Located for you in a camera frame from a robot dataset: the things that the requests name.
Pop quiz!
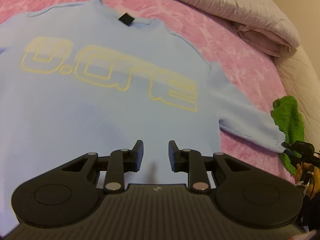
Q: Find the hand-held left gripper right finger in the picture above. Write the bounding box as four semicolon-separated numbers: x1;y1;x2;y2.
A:
169;140;252;193

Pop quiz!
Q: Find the grey striped quilt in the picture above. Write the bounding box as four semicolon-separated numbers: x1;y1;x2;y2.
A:
127;0;300;48

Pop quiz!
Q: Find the green knit sweater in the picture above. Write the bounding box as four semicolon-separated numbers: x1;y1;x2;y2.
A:
271;95;307;175

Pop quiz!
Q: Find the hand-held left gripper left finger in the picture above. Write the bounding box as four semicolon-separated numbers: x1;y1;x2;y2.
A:
61;140;144;193

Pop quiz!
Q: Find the pink floral blanket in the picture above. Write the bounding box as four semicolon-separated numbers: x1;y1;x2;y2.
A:
0;0;300;188

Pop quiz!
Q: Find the folded pale pink blanket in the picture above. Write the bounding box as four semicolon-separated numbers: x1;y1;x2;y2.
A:
235;24;293;58

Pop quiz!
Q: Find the person's right hand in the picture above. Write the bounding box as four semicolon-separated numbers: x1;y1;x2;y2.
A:
295;162;320;201

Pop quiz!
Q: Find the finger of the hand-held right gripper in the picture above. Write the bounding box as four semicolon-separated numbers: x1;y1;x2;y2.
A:
284;149;320;162
282;141;315;153

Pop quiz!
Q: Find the light blue sweatshirt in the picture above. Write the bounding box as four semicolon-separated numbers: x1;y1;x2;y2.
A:
0;0;286;233

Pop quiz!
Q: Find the white padded headboard cushion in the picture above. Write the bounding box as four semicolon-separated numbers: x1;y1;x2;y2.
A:
272;46;320;147

